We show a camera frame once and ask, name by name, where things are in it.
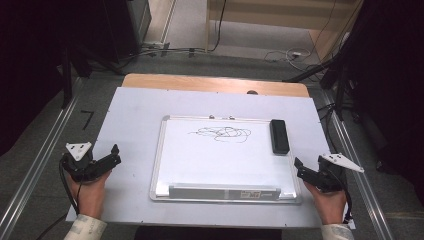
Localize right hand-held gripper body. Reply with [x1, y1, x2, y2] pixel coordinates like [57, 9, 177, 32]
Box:
[316, 152, 365, 194]

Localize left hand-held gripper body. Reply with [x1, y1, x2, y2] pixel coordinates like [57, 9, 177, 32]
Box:
[60, 142, 113, 183]

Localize black whiteboard eraser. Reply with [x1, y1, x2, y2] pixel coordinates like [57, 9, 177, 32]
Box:
[269, 118, 291, 156]

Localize white whiteboard with metal frame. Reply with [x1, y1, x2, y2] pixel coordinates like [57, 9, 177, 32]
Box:
[148, 114, 303, 205]

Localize person's left hand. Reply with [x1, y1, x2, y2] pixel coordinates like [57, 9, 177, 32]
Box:
[65, 169, 113, 220]

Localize person's right hand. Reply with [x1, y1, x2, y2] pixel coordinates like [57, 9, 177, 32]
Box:
[302, 180, 348, 226]

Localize large white panel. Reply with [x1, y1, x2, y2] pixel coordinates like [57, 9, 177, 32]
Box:
[65, 86, 356, 231]

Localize black metal stand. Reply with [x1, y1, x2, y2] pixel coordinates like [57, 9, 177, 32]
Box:
[59, 43, 125, 110]
[282, 33, 361, 122]

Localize wooden table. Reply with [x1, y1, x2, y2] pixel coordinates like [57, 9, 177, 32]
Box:
[121, 73, 311, 99]

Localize dark cabinet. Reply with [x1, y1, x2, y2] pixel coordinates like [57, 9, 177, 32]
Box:
[99, 0, 153, 64]

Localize light wooden shelf unit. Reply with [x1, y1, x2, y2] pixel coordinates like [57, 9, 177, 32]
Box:
[204, 0, 365, 63]

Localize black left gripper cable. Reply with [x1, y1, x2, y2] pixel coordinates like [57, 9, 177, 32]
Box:
[35, 159, 83, 240]

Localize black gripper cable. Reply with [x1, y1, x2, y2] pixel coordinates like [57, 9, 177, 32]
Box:
[329, 168, 354, 225]
[35, 159, 83, 240]

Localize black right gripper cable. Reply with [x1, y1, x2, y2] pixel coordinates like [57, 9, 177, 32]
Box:
[329, 168, 354, 225]

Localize aluminium floor rail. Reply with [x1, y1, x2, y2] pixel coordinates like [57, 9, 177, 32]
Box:
[320, 89, 396, 240]
[0, 77, 85, 240]

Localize white floor cable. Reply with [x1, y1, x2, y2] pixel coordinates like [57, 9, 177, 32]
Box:
[263, 47, 314, 72]

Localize grey floor cables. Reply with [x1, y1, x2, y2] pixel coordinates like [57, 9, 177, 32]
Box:
[123, 41, 207, 63]

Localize black hanging cable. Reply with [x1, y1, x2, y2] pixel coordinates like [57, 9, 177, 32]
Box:
[207, 0, 228, 53]

